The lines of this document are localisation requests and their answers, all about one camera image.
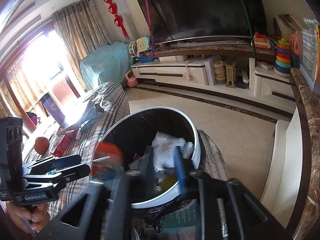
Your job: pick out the person's left hand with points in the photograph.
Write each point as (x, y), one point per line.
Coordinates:
(25, 219)

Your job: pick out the pink kettlebell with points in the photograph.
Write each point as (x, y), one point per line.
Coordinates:
(131, 79)

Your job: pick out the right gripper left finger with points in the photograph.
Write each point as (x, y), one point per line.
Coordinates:
(105, 206)

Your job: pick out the plaid blanket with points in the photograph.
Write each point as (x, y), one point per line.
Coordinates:
(113, 102)

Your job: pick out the beige curtain left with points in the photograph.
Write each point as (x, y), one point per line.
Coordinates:
(10, 106)

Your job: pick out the white trash bin black bag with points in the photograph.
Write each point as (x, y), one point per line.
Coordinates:
(144, 141)

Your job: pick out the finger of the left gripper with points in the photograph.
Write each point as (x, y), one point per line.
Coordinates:
(65, 175)
(54, 162)

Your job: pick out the teal cloth covered furniture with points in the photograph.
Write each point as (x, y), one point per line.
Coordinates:
(106, 64)

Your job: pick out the yellow green snack wrapper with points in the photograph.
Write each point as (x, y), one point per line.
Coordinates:
(168, 182)

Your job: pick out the beige curtain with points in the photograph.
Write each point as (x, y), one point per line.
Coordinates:
(80, 31)
(10, 106)

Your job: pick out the teal booklet on floor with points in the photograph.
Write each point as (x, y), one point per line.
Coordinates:
(183, 218)

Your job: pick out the red apple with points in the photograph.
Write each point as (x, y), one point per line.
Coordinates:
(41, 145)

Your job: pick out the red toy telephone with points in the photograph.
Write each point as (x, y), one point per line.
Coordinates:
(261, 41)

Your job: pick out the rainbow stacking ring toy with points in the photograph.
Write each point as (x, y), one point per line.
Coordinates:
(282, 64)

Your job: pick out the white TV cabinet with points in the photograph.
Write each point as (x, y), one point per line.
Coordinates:
(236, 72)

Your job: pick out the black flat television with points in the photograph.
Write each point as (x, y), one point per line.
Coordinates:
(173, 20)

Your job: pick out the white tissue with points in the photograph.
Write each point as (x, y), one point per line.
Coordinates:
(163, 150)

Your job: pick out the red lantern string decoration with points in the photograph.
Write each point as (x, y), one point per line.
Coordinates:
(118, 21)

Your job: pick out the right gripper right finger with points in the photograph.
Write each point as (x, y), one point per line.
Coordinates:
(225, 209)

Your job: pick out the red white small box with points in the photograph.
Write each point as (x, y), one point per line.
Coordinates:
(63, 142)

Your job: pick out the purple water bottle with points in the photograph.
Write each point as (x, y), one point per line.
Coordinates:
(53, 109)

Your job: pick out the beige curtain right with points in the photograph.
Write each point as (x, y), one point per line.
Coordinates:
(80, 31)

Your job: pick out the red snack bag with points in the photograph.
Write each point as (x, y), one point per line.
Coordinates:
(107, 162)

